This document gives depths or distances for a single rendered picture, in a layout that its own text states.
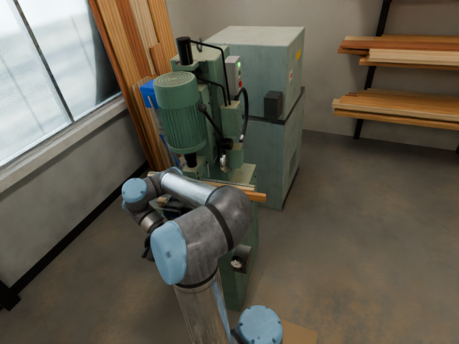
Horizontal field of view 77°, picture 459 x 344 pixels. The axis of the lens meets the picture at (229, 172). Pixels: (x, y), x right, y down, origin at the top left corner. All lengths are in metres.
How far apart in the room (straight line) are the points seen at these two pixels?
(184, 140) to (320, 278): 1.46
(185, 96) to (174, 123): 0.12
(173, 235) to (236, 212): 0.14
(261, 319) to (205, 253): 0.57
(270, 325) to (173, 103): 0.87
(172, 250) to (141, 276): 1.84
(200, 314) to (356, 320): 1.54
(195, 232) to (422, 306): 1.96
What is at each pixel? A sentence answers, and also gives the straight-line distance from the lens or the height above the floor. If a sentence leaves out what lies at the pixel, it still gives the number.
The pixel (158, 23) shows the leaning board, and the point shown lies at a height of 1.37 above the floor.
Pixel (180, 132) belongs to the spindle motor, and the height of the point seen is 1.31.
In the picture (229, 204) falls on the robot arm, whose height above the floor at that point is 1.47.
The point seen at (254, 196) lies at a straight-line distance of 1.41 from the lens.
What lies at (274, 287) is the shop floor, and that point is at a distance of 2.19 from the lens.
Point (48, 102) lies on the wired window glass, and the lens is 2.59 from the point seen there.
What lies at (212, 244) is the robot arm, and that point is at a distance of 0.59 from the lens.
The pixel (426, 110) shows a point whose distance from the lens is 3.08.
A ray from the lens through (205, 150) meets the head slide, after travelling 1.44.
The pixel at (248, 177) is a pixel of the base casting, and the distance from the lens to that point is 1.73.
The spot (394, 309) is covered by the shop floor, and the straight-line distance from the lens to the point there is 2.28.
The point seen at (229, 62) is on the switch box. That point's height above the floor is 1.48.
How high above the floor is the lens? 1.91
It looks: 39 degrees down
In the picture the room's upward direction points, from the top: 6 degrees counter-clockwise
